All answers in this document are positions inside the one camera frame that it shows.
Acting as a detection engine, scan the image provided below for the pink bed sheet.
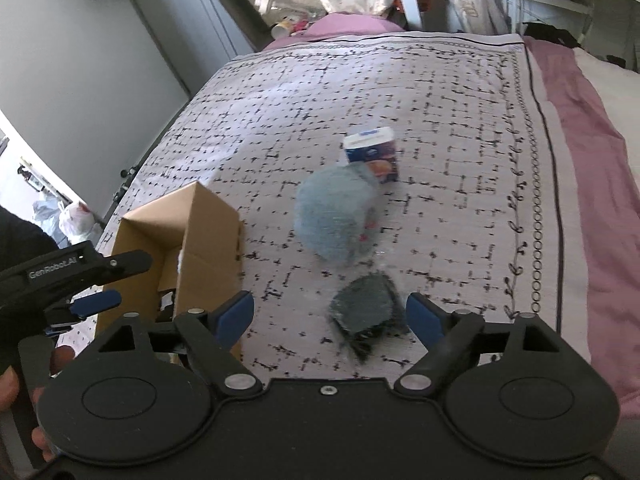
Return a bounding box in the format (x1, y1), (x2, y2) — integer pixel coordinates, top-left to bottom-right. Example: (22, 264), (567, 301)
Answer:
(243, 33), (639, 417)

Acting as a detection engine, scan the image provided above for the paper cup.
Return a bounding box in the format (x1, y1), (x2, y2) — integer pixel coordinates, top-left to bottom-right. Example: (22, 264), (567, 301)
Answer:
(270, 18), (296, 40)

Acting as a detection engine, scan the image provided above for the person's left hand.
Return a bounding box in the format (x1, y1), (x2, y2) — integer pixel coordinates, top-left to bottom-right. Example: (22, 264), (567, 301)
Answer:
(1, 336), (75, 477)

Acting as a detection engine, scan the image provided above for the Vinda tissue pack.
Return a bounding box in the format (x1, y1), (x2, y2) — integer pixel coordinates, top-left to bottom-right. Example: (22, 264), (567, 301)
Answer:
(343, 127), (399, 183)

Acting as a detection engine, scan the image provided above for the white plastic bag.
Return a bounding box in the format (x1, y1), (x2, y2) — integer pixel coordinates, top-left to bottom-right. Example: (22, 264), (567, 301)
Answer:
(58, 203), (103, 245)

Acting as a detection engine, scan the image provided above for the dark cloth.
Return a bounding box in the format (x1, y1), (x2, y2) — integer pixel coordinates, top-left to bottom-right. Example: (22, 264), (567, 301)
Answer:
(328, 271), (409, 363)

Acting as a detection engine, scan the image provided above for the blue fluffy plush toy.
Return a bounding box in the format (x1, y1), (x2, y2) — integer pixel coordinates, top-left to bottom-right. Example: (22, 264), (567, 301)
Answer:
(294, 162), (380, 266)

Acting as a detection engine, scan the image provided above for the brown cardboard box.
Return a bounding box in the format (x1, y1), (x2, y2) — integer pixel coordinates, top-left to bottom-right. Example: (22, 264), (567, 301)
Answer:
(96, 182), (244, 334)

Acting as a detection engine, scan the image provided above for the clear plastic bottle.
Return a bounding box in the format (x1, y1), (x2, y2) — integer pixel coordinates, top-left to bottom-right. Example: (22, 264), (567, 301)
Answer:
(254, 0), (326, 23)

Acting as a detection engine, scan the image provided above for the white black patterned blanket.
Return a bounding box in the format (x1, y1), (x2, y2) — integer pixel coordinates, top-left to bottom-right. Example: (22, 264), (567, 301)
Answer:
(99, 33), (590, 378)

